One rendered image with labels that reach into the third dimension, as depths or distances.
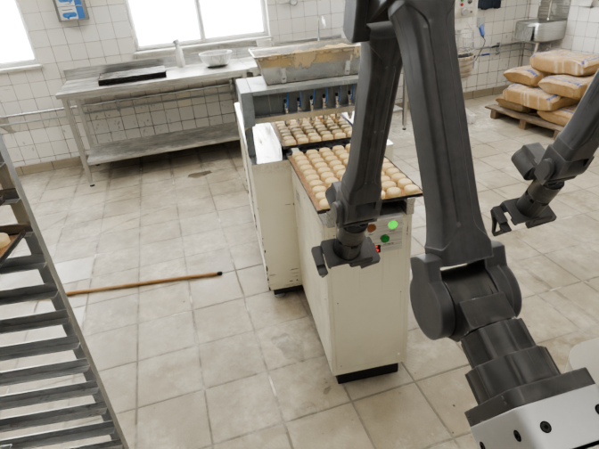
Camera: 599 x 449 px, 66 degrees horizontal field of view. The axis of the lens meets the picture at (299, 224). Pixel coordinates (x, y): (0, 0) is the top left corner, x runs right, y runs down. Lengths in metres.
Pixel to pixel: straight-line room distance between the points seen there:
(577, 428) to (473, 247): 0.20
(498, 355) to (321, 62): 1.85
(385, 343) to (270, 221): 0.84
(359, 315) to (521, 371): 1.43
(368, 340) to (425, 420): 0.38
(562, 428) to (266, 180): 1.94
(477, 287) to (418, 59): 0.26
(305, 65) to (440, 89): 1.69
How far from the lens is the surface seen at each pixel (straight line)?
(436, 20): 0.56
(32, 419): 1.73
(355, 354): 2.04
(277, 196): 2.31
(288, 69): 2.20
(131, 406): 2.32
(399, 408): 2.11
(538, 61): 5.49
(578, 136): 1.03
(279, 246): 2.45
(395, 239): 1.71
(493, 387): 0.51
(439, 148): 0.53
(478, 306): 0.53
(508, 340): 0.52
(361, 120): 0.72
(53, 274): 1.35
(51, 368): 1.56
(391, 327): 2.00
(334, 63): 2.24
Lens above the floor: 1.63
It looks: 29 degrees down
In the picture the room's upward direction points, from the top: 5 degrees counter-clockwise
